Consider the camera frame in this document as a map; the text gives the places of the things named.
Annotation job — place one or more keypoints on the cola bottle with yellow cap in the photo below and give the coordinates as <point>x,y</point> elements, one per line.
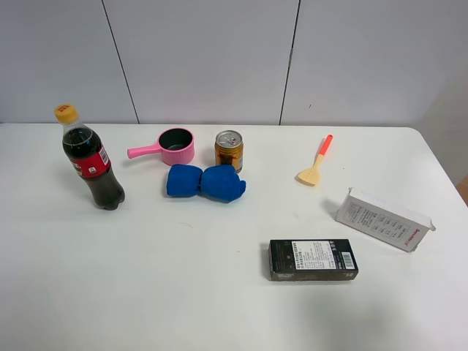
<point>88,156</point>

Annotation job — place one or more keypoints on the black cardboard box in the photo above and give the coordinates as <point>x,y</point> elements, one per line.
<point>307,260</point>

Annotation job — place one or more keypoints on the blue rolled towel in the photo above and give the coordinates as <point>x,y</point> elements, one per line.
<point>220,182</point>

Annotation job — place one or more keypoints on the orange handled toy spatula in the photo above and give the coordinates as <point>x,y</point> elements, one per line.
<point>311,176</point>

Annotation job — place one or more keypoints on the pink toy saucepan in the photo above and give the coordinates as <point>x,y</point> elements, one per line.
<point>176,146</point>

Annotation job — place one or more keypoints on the white cardboard box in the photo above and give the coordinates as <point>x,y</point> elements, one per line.
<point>389,223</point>

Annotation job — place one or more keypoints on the gold drink can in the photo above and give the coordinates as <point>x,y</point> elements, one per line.
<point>229,149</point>

